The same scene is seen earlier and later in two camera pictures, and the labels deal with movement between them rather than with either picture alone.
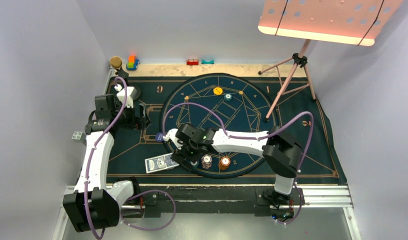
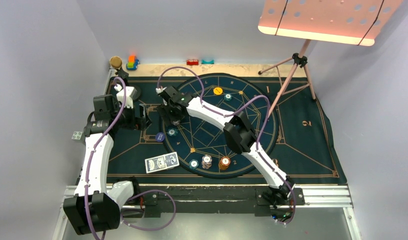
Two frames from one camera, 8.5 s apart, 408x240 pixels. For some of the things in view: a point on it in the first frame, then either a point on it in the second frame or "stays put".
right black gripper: [180, 153] to [164, 109]
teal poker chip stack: [194, 165] stays put
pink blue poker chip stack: [206, 161] stays put
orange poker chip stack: [224, 163] stays put
